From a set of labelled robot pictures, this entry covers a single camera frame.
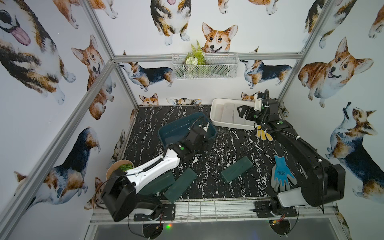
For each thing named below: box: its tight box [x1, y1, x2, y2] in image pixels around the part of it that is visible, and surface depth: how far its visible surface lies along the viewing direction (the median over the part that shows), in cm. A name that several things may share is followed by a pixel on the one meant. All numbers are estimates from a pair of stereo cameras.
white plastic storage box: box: [210, 98, 258, 130], surface depth 112 cm
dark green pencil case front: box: [164, 167, 197, 204], surface depth 83 cm
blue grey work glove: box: [271, 155, 298, 192], surface depth 85 cm
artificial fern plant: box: [184, 39, 207, 78], surface depth 87 cm
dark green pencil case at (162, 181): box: [135, 171, 176, 196], surface depth 84 cm
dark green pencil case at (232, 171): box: [220, 156, 253, 183], surface depth 88 cm
